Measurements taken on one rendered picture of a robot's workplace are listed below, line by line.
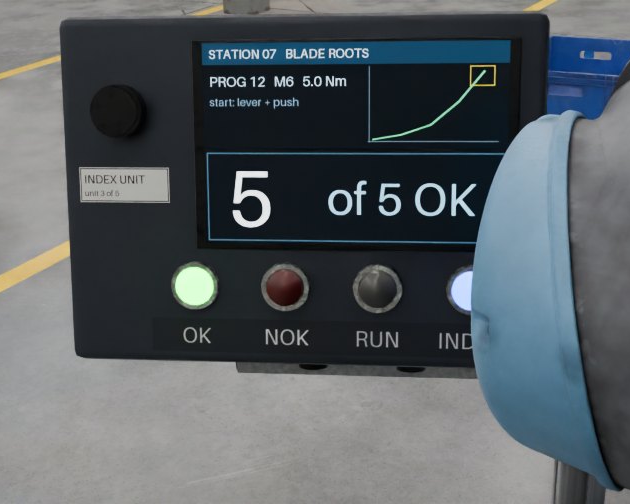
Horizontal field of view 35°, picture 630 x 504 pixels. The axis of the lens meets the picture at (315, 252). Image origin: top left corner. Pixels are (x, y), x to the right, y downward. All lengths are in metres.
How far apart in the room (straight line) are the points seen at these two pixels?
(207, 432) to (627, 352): 2.16
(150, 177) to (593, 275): 0.31
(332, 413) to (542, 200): 2.16
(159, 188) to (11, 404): 2.12
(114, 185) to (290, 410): 1.94
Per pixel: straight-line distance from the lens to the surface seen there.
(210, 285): 0.55
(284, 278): 0.54
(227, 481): 2.27
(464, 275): 0.54
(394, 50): 0.53
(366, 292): 0.54
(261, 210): 0.55
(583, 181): 0.31
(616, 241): 0.30
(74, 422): 2.53
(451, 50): 0.53
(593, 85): 3.96
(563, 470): 0.68
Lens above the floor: 1.36
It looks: 25 degrees down
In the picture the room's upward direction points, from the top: 2 degrees counter-clockwise
